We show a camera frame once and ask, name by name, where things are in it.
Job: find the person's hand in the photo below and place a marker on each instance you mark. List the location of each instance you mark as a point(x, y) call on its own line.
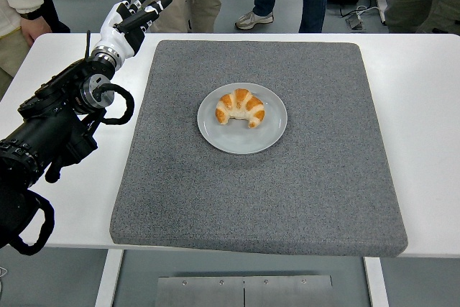
point(34, 28)

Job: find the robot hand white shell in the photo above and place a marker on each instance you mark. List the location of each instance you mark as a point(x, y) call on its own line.
point(115, 42)

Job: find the golden croissant bread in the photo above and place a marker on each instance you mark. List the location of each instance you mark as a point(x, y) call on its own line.
point(244, 104)

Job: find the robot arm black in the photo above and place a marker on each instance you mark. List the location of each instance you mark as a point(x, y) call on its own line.
point(43, 138)

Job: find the light grey round plate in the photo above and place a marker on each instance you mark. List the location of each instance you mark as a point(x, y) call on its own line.
point(240, 141)

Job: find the grey metal plate with screws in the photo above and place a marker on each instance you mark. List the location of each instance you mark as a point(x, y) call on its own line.
point(201, 292)

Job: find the black wristwatch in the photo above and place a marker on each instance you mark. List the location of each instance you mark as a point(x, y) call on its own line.
point(30, 16)

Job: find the grey felt mat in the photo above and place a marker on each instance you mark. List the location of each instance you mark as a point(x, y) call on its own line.
point(269, 195)

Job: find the white table leg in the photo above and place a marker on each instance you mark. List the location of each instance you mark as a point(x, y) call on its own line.
point(376, 282)
point(108, 278)

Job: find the grey power adapter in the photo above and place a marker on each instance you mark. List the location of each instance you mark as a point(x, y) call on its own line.
point(355, 22)

